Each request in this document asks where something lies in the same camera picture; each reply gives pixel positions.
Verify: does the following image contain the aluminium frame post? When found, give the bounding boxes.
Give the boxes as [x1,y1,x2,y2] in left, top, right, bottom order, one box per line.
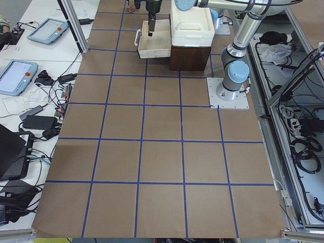
[57,0,89,54]

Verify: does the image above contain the black power adapter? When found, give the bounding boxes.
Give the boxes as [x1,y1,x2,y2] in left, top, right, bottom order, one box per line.
[78,18,94,25]

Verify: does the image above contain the black power brick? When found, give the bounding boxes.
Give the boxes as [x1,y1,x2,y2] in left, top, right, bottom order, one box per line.
[22,115,57,130]

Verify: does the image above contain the wooden drawer with white handle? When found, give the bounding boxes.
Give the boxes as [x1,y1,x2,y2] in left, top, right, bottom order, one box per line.
[134,19,171,59]

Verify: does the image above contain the white foam tray box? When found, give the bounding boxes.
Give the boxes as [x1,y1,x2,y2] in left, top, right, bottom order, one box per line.
[170,1,215,47]

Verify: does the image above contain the coiled black cables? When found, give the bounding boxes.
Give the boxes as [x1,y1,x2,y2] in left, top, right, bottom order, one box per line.
[290,138,322,175]

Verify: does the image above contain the grey orange scissors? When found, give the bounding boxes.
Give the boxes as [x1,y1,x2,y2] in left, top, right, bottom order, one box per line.
[126,7,135,13]

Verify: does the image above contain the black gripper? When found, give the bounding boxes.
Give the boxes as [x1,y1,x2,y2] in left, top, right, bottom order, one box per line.
[127,0,141,9]
[146,0,162,36]

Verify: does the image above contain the far blue teach pendant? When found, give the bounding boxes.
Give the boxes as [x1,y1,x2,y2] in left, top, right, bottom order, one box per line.
[27,18,69,45]

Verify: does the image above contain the near blue teach pendant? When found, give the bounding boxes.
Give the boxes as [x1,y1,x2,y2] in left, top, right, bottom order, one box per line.
[1,59,38,96]

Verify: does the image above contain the blue teach pendant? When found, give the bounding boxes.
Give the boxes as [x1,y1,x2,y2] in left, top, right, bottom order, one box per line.
[27,18,69,45]
[1,59,38,96]

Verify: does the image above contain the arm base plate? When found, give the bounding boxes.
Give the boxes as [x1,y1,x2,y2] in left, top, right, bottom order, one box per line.
[207,77,249,110]
[213,16,230,35]

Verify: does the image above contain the black laptop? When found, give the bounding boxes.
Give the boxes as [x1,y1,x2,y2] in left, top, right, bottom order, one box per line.
[1,125,34,181]

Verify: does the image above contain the dark brown wooden cabinet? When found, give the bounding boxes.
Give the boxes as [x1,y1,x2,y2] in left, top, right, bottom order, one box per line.
[169,46,212,71]

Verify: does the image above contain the white crumpled cloth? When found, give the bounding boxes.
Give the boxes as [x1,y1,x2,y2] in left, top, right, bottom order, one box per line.
[260,44,292,65]

